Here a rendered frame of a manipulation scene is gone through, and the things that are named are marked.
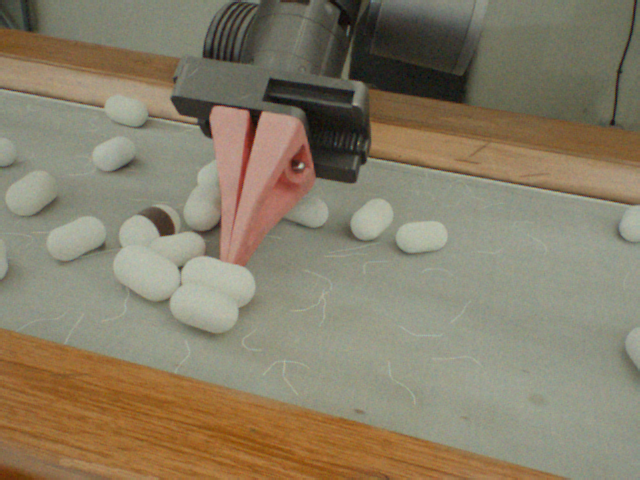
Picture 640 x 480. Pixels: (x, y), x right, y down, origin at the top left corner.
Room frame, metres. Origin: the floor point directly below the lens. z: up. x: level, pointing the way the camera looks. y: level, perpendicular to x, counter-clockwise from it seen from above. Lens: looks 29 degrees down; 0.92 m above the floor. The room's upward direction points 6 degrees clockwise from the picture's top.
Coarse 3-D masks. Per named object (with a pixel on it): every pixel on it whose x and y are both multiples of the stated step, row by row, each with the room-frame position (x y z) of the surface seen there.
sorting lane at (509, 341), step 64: (0, 128) 0.44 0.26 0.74; (64, 128) 0.46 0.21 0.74; (128, 128) 0.47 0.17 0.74; (192, 128) 0.49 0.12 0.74; (0, 192) 0.34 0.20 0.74; (64, 192) 0.35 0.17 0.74; (128, 192) 0.36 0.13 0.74; (320, 192) 0.39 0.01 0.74; (384, 192) 0.40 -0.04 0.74; (448, 192) 0.41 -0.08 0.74; (512, 192) 0.43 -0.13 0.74; (256, 256) 0.30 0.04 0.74; (320, 256) 0.30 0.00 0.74; (384, 256) 0.31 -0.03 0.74; (448, 256) 0.32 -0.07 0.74; (512, 256) 0.33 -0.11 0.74; (576, 256) 0.34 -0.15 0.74; (0, 320) 0.22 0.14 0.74; (64, 320) 0.22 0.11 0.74; (128, 320) 0.23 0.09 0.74; (256, 320) 0.24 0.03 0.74; (320, 320) 0.24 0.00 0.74; (384, 320) 0.25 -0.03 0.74; (448, 320) 0.26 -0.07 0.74; (512, 320) 0.26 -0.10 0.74; (576, 320) 0.27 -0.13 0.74; (256, 384) 0.19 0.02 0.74; (320, 384) 0.20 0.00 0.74; (384, 384) 0.20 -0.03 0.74; (448, 384) 0.21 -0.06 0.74; (512, 384) 0.21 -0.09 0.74; (576, 384) 0.22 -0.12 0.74; (512, 448) 0.17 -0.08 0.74; (576, 448) 0.18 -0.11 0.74
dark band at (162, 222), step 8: (152, 208) 0.30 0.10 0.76; (160, 208) 0.30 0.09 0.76; (144, 216) 0.29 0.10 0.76; (152, 216) 0.29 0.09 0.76; (160, 216) 0.29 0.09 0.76; (168, 216) 0.30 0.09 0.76; (160, 224) 0.29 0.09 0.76; (168, 224) 0.29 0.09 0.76; (160, 232) 0.29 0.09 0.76; (168, 232) 0.29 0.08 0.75
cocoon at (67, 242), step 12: (60, 228) 0.27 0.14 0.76; (72, 228) 0.28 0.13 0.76; (84, 228) 0.28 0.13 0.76; (96, 228) 0.28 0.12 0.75; (48, 240) 0.27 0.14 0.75; (60, 240) 0.27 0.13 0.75; (72, 240) 0.27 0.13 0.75; (84, 240) 0.28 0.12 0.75; (96, 240) 0.28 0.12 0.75; (60, 252) 0.27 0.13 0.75; (72, 252) 0.27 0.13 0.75; (84, 252) 0.28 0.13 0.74
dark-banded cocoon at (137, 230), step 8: (168, 208) 0.30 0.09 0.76; (136, 216) 0.29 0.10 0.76; (176, 216) 0.30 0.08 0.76; (128, 224) 0.28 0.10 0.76; (136, 224) 0.28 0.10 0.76; (144, 224) 0.28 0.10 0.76; (152, 224) 0.29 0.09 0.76; (176, 224) 0.30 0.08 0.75; (120, 232) 0.28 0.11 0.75; (128, 232) 0.28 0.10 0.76; (136, 232) 0.28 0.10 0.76; (144, 232) 0.28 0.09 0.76; (152, 232) 0.28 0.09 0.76; (176, 232) 0.30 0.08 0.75; (120, 240) 0.28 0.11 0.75; (128, 240) 0.28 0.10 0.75; (136, 240) 0.28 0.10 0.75; (144, 240) 0.28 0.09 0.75; (152, 240) 0.28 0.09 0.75
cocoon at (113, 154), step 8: (120, 136) 0.41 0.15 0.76; (104, 144) 0.39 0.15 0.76; (112, 144) 0.39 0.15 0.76; (120, 144) 0.40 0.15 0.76; (128, 144) 0.40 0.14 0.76; (96, 152) 0.38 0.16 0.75; (104, 152) 0.38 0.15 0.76; (112, 152) 0.39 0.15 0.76; (120, 152) 0.39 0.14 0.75; (128, 152) 0.40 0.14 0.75; (96, 160) 0.38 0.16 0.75; (104, 160) 0.38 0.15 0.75; (112, 160) 0.38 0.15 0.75; (120, 160) 0.39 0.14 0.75; (128, 160) 0.40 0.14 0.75; (104, 168) 0.38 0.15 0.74; (112, 168) 0.38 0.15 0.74
